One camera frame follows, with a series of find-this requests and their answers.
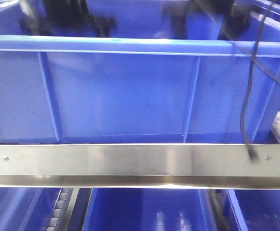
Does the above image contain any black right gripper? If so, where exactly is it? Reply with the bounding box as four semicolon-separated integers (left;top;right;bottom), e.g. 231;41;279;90
162;0;251;40

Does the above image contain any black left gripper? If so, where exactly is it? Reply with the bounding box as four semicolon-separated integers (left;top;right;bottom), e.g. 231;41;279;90
19;0;117;38

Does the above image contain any large blue box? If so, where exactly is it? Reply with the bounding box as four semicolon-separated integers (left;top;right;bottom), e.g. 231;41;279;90
0;0;280;144

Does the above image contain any steel rack front bar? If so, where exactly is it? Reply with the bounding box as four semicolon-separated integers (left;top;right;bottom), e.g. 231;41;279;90
0;143;280;189

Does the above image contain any lower roller track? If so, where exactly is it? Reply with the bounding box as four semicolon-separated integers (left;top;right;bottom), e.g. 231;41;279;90
46;188;79;231

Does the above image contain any lower right blue bin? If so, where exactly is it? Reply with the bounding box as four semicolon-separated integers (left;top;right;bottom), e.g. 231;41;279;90
220;190;280;231

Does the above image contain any blue bin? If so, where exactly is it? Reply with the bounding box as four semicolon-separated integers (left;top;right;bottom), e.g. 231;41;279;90
82;188;217;231
220;190;280;231
0;187;61;231

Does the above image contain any lower left blue bin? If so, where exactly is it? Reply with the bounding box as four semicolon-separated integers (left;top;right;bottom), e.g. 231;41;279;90
0;187;61;231

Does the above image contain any lower centre blue bin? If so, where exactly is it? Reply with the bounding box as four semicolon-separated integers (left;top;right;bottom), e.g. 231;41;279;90
82;188;217;231

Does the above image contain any thin black cable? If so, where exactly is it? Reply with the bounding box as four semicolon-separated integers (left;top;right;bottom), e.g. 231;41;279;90
240;0;279;162

